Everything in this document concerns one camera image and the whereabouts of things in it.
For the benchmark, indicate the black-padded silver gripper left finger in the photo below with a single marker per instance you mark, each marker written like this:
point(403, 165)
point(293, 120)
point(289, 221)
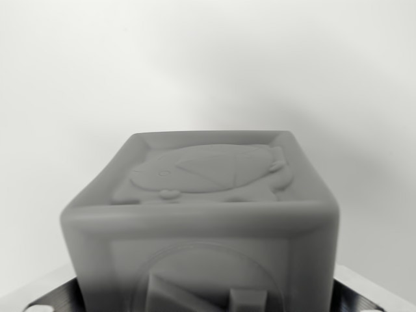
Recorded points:
point(57, 294)

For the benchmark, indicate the black-padded silver gripper right finger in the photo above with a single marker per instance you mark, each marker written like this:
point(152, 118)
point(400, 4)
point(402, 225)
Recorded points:
point(354, 297)

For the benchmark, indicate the grey embossed toy cube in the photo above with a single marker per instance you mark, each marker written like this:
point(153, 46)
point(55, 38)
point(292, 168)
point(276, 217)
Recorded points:
point(201, 221)

